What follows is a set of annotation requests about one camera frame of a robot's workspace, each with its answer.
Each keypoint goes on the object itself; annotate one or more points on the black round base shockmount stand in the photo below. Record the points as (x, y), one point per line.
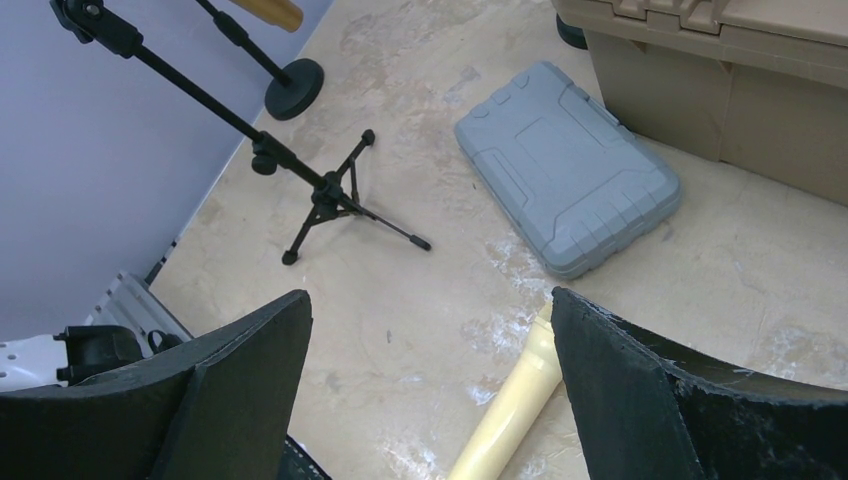
(571, 35)

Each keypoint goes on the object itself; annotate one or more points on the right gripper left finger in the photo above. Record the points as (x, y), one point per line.
(215, 407)

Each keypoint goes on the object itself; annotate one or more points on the black tripod mic stand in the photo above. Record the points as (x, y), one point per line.
(335, 194)

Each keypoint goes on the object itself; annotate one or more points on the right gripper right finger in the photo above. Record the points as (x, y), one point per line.
(647, 407)

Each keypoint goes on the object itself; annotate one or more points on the cream microphone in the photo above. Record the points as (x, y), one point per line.
(516, 406)

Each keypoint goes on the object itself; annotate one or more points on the black stand for green microphone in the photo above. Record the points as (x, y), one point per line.
(294, 87)

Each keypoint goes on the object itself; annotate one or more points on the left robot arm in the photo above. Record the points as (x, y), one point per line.
(76, 354)

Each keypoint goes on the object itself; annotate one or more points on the gold microphone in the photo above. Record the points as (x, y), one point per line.
(284, 14)

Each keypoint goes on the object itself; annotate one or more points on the grey plastic case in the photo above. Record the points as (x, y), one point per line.
(576, 184)

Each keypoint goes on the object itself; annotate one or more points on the aluminium table frame rail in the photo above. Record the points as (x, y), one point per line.
(128, 302)

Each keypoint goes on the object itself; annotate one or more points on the tan plastic toolbox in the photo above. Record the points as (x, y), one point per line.
(761, 85)

